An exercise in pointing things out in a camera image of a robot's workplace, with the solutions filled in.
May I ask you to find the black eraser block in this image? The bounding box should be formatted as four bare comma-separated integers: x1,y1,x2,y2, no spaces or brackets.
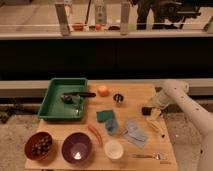
141,107,152,116

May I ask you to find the yellow handled tool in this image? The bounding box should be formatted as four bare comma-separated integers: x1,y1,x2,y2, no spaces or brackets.
147,119,165,138

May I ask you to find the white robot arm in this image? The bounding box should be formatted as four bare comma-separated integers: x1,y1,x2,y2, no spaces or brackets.
150,79,213,171

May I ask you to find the light blue folded cloth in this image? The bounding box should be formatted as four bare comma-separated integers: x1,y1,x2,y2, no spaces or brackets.
122,120,148,148

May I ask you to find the wooden board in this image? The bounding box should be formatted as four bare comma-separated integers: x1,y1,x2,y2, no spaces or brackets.
25,83,178,171

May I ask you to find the small metal cup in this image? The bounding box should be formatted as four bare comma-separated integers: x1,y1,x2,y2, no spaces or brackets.
113,93,124,106

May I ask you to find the metal fork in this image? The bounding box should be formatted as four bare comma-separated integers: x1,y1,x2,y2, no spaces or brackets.
132,153,167,160

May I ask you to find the blue crumpled cloth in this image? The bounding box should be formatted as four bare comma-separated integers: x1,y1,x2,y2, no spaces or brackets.
105,119,118,135

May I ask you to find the green sponge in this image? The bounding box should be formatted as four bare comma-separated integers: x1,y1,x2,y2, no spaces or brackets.
97,110,114,122

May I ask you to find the white plastic cup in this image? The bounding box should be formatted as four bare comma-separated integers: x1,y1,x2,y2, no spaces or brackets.
104,140,124,161

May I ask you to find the orange fruit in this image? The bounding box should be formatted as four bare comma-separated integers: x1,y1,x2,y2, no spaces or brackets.
97,86,109,97

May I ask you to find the purple bowl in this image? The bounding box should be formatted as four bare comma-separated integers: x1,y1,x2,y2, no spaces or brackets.
61,132,92,164

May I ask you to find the green plastic tray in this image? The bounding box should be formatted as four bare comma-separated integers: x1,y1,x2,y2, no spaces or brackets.
38,78,87,121

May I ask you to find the brown bowl with contents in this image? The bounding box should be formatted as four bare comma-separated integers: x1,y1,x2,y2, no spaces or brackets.
24,132,53,161

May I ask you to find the black handled tool in tray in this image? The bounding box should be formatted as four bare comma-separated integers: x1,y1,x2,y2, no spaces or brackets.
60,92,96,104

